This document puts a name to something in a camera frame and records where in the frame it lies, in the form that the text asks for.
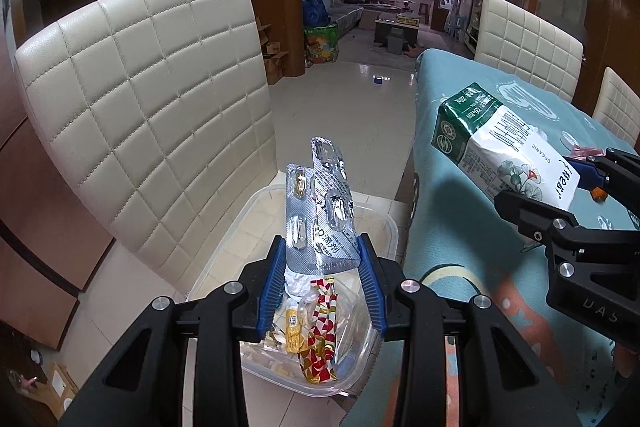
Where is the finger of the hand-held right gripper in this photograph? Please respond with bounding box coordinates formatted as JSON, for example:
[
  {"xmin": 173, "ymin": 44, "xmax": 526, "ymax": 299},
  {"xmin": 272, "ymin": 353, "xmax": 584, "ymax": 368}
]
[
  {"xmin": 494, "ymin": 190, "xmax": 583, "ymax": 254},
  {"xmin": 570, "ymin": 148, "xmax": 640, "ymax": 208}
]

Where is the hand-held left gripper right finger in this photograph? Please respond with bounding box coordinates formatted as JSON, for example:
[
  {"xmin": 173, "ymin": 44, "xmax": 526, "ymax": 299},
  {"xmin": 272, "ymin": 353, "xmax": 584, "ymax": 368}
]
[{"xmin": 356, "ymin": 233, "xmax": 583, "ymax": 427}]

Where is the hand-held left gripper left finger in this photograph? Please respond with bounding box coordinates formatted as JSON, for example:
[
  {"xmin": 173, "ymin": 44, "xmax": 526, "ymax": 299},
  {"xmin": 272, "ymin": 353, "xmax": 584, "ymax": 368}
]
[{"xmin": 59, "ymin": 234, "xmax": 287, "ymax": 427}]

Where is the white tissue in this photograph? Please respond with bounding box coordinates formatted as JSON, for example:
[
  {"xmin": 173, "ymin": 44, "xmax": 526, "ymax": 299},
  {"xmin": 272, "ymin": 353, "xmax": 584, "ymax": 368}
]
[{"xmin": 285, "ymin": 269, "xmax": 321, "ymax": 300}]

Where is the gold foil clear wrapper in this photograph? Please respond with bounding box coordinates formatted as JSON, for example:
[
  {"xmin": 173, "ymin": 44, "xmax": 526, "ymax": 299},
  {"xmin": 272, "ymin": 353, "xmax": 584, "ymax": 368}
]
[{"xmin": 272, "ymin": 297, "xmax": 313, "ymax": 358}]

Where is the clear plastic bin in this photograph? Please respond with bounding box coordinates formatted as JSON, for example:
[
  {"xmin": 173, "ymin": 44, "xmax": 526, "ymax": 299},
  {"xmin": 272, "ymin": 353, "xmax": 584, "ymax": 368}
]
[{"xmin": 186, "ymin": 184, "xmax": 401, "ymax": 400}]

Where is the red gold checkered wrapper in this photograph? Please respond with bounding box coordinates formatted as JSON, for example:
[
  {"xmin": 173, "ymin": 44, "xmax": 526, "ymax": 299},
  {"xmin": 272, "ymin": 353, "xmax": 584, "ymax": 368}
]
[{"xmin": 299, "ymin": 276, "xmax": 340, "ymax": 384}]

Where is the green white organic food bag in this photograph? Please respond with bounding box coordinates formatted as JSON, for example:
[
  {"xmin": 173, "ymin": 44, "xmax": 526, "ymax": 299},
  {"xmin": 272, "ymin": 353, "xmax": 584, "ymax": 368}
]
[{"xmin": 431, "ymin": 82, "xmax": 582, "ymax": 212}]

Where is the silver blister pack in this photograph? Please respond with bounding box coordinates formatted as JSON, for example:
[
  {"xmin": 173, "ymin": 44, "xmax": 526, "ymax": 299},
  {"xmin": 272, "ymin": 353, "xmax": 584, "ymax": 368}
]
[{"xmin": 284, "ymin": 137, "xmax": 362, "ymax": 277}]

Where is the cream quilted leather chair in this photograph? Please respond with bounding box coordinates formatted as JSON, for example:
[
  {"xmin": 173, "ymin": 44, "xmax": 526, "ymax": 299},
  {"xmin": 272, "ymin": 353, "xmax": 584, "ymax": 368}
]
[
  {"xmin": 15, "ymin": 0, "xmax": 281, "ymax": 308},
  {"xmin": 474, "ymin": 0, "xmax": 585, "ymax": 102},
  {"xmin": 592, "ymin": 67, "xmax": 640, "ymax": 142}
]

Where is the teal printed tablecloth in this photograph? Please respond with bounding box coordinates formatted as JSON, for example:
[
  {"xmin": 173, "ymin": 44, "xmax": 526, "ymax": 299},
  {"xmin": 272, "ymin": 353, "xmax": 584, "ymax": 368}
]
[{"xmin": 340, "ymin": 48, "xmax": 640, "ymax": 427}]

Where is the small cardboard box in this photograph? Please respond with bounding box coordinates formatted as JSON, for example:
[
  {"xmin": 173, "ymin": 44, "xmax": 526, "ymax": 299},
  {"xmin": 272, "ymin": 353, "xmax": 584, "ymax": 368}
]
[{"xmin": 47, "ymin": 362, "xmax": 79, "ymax": 409}]

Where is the pile of cardboard boxes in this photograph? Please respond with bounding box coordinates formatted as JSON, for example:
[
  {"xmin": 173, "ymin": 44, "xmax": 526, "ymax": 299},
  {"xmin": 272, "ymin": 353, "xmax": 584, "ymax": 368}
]
[{"xmin": 259, "ymin": 22, "xmax": 291, "ymax": 86}]

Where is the low coffee table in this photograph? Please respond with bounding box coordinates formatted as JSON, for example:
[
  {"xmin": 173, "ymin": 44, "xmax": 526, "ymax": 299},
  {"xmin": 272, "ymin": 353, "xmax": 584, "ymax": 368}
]
[{"xmin": 375, "ymin": 13, "xmax": 421, "ymax": 42}]

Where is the brown wooden panel cabinet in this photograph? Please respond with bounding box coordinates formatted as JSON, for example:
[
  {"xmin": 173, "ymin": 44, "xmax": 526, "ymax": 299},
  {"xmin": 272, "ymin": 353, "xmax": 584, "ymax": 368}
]
[{"xmin": 0, "ymin": 117, "xmax": 117, "ymax": 350}]

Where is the colourful printed bag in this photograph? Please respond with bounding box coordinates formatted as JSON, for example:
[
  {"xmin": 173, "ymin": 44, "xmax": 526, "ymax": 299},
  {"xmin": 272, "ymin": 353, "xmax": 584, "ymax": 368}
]
[{"xmin": 305, "ymin": 23, "xmax": 340, "ymax": 66}]

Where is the wooden partition cabinet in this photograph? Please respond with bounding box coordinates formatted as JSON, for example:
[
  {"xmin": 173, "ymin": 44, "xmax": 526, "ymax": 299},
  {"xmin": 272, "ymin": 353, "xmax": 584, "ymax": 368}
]
[{"xmin": 248, "ymin": 0, "xmax": 306, "ymax": 80}]

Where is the grey sofa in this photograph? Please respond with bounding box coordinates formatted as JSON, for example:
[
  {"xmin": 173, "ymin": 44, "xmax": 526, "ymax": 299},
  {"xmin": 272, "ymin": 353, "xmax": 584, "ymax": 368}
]
[{"xmin": 327, "ymin": 0, "xmax": 366, "ymax": 42}]

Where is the blue bag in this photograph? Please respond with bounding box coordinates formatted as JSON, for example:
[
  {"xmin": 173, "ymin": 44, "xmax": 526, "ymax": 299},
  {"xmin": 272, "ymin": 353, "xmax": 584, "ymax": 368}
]
[{"xmin": 302, "ymin": 0, "xmax": 331, "ymax": 28}]

